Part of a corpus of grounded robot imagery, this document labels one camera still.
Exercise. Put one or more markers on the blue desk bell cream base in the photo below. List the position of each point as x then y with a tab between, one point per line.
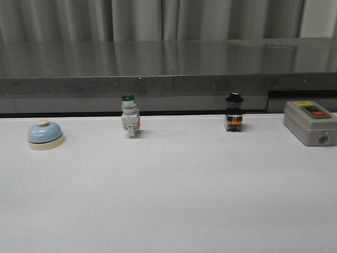
45	135

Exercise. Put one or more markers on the grey stone counter ledge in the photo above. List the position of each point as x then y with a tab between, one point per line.
172	77

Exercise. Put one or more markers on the grey pleated curtain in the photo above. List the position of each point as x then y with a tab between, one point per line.
70	21

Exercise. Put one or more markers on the green pushbutton switch white body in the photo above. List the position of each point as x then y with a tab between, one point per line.
130	115

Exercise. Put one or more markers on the black rotary selector switch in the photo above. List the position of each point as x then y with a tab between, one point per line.
234	114

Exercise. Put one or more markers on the grey switch box red button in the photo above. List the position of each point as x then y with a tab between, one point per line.
311	123

